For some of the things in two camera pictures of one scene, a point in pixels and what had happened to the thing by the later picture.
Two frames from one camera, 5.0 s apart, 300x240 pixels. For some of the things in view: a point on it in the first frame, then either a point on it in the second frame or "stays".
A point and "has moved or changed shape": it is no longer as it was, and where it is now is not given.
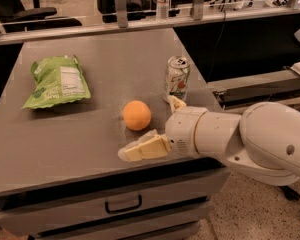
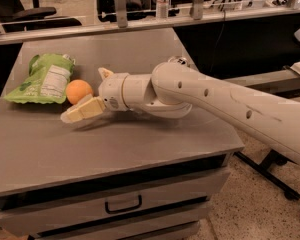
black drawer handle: [125, 208] stays
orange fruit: [137, 115] -> [76, 90]
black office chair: [11, 12] stays
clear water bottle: [162, 2] stays
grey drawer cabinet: [66, 111] stays
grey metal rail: [272, 88] stays
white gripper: [181, 129] -> [110, 91]
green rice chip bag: [59, 80] has moved or changed shape
